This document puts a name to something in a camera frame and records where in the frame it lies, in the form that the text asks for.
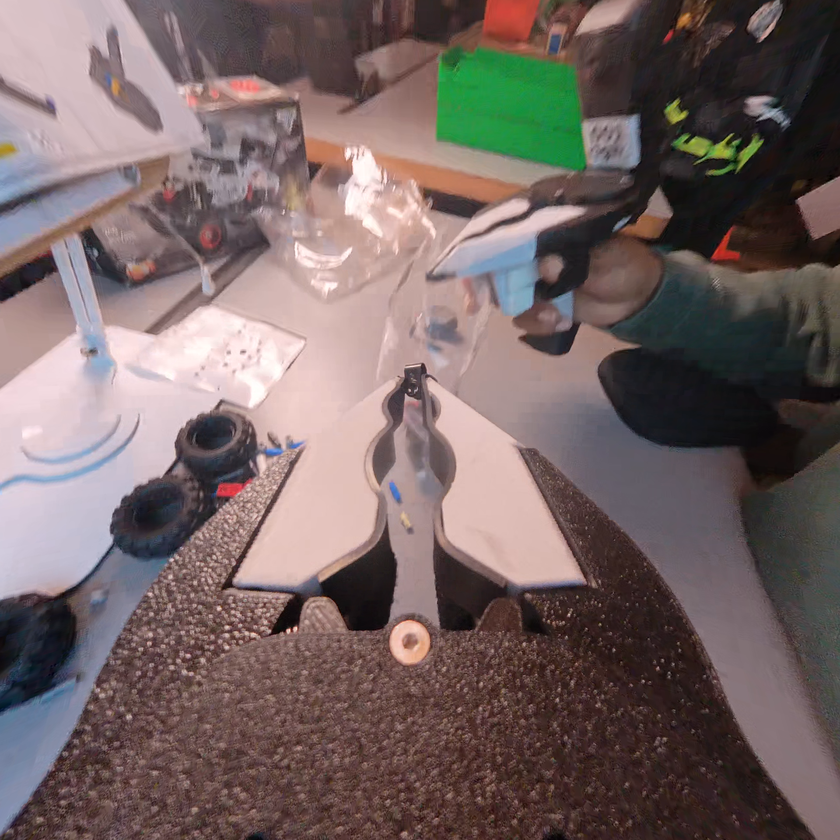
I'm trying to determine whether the black toy tire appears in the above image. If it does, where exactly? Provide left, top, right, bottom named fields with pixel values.
left=109, top=472, right=212, bottom=560
left=174, top=410, right=259, bottom=481
left=0, top=592, right=81, bottom=714

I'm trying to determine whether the pile of small toy parts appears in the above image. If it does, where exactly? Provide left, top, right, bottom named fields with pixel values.
left=208, top=430, right=307, bottom=502

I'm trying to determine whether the black chair armrest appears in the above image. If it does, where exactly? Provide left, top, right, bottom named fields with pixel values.
left=596, top=347, right=790, bottom=448

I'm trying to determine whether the person's right hand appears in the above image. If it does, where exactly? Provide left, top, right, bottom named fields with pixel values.
left=514, top=235, right=665, bottom=337

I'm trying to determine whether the person's right forearm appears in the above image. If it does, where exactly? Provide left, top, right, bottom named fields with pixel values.
left=609, top=248, right=840, bottom=404

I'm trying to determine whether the grey desk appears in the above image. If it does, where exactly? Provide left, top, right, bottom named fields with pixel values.
left=0, top=197, right=840, bottom=840

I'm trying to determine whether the building instruction booklet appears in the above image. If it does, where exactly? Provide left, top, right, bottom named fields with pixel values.
left=0, top=0, right=207, bottom=214

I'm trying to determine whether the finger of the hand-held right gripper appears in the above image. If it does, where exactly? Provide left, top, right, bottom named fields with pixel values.
left=518, top=187, right=613, bottom=223
left=426, top=208, right=555, bottom=282

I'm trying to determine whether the crumpled empty plastic bag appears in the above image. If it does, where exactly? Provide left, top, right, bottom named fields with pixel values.
left=255, top=143, right=435, bottom=301

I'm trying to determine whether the black toy set box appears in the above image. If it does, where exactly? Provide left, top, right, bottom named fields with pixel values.
left=84, top=75, right=311, bottom=284

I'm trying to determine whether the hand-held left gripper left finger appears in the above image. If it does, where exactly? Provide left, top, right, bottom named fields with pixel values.
left=233, top=378, right=410, bottom=594

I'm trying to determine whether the clear plastic bag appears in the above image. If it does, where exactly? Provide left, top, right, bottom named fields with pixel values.
left=377, top=255, right=496, bottom=397

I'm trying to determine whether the white booklet stand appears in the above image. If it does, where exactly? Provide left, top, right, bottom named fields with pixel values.
left=0, top=158, right=227, bottom=594

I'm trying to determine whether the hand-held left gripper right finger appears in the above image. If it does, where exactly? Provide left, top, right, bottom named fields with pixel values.
left=415, top=378, right=586, bottom=592

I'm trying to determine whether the green plastic bin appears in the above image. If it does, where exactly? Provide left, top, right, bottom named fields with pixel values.
left=435, top=45, right=586, bottom=173

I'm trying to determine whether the white sticker sheet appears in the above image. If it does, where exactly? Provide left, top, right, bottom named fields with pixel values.
left=130, top=305, right=307, bottom=409

